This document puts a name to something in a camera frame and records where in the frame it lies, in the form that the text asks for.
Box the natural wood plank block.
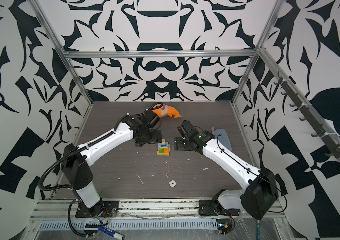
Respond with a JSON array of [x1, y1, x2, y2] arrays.
[[157, 152, 170, 156]]

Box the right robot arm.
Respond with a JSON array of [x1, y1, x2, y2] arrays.
[[174, 121, 279, 220]]

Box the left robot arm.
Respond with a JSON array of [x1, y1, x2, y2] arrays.
[[38, 110, 162, 212]]

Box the orange plush fish toy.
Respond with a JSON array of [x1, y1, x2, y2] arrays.
[[152, 104, 182, 118]]

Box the grey blue pouch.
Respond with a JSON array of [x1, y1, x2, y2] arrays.
[[212, 128, 232, 151]]

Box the white gear shaped piece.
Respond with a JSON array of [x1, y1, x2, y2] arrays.
[[169, 180, 177, 188]]

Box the small green circuit board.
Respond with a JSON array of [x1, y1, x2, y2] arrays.
[[216, 218, 233, 235]]

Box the blue white marker pen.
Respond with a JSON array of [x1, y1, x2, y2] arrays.
[[98, 227, 125, 240]]

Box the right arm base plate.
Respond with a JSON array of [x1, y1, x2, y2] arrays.
[[198, 200, 224, 217]]

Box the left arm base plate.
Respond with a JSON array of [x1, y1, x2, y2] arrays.
[[75, 201, 120, 218]]

